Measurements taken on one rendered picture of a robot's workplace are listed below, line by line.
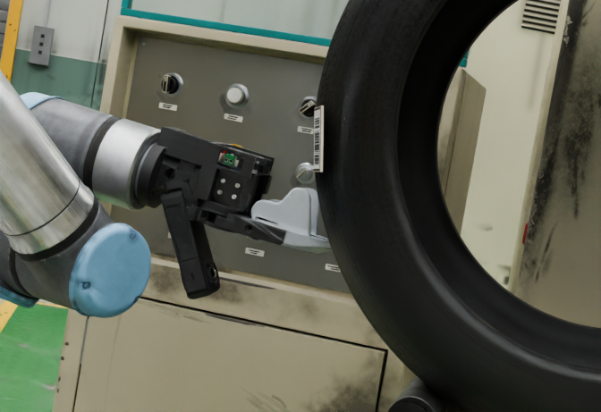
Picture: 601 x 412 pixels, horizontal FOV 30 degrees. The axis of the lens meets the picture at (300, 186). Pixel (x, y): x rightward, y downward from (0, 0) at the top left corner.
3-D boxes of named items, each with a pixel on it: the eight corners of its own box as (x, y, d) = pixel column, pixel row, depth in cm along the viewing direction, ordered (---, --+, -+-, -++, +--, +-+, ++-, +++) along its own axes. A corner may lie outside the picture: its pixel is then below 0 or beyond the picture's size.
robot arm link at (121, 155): (83, 200, 115) (121, 198, 124) (125, 214, 114) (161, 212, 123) (106, 116, 114) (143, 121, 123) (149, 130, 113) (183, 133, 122)
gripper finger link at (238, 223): (283, 231, 110) (201, 205, 112) (278, 246, 110) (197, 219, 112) (294, 229, 114) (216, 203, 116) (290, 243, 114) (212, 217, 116)
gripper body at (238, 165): (261, 158, 111) (152, 124, 114) (237, 241, 112) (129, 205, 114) (282, 160, 118) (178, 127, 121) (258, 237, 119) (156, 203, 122)
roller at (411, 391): (435, 378, 134) (435, 340, 134) (473, 381, 133) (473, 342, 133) (384, 447, 100) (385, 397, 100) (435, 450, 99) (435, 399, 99)
